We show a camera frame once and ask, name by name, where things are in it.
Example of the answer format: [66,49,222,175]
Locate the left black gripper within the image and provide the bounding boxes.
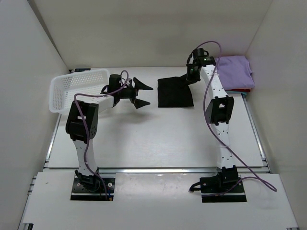
[118,78,153,108]

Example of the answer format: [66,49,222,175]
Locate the black t shirt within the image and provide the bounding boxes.
[158,75,194,108]

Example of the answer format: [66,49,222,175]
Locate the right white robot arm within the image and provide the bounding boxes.
[186,48,238,192]

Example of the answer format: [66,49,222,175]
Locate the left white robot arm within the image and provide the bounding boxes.
[65,74,153,191]

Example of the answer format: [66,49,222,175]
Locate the purple folded t shirt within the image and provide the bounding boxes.
[217,55,255,90]

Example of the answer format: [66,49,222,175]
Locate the red folded t shirt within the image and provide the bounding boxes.
[228,89,251,93]

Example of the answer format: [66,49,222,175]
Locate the small dark label plate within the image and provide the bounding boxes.
[74,68,91,72]

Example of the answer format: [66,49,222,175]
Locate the white plastic basket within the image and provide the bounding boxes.
[48,69,110,114]

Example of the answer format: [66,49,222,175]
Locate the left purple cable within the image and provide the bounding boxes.
[73,70,134,201]

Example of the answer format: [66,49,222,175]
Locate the purple cable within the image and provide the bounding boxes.
[189,41,278,193]
[73,70,134,201]

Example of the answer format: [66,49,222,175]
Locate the aluminium rail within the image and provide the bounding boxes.
[43,166,269,174]

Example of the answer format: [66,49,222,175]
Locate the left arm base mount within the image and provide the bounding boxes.
[70,171,116,202]

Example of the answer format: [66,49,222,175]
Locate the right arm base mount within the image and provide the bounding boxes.
[189,166,247,203]

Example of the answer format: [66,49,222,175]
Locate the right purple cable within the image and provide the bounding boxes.
[189,41,278,193]

